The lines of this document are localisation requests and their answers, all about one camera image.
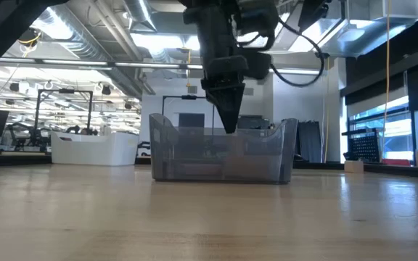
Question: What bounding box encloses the red box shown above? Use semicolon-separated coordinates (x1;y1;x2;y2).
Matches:
380;157;412;167

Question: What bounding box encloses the silver spiral ceiling duct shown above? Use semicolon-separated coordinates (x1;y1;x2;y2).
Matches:
30;0;149;99

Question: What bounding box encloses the silver rectangular ceiling duct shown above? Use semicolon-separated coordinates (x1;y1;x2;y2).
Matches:
284;0;418;58

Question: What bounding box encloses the grey translucent plastic bin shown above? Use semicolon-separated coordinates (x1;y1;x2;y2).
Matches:
149;112;300;185

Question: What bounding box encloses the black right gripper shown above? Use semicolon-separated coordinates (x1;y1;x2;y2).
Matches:
194;4;250;135

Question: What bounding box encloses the long ceiling light bar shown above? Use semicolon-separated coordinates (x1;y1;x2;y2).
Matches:
0;56;328;77

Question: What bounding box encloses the black ceiling cable reel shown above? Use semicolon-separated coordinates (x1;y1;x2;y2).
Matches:
15;26;43;48

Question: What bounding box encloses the black aluminium table frame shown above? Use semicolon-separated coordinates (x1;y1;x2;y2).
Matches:
0;152;418;180

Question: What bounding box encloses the dark hanging cloth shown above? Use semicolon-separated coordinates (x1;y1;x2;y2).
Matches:
295;120;323;164

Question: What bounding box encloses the black gantry frame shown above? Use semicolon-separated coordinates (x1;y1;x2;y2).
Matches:
33;88;94;146
162;94;216;128

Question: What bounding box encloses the white plastic bin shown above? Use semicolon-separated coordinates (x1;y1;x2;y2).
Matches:
49;130;139;167

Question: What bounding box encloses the black pegboard cart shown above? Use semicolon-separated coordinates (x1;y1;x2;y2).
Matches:
340;127;385;163

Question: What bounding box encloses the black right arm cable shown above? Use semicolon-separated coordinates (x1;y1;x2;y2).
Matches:
269;17;327;88

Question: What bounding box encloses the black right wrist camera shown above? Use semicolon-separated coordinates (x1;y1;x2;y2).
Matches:
246;49;272;81

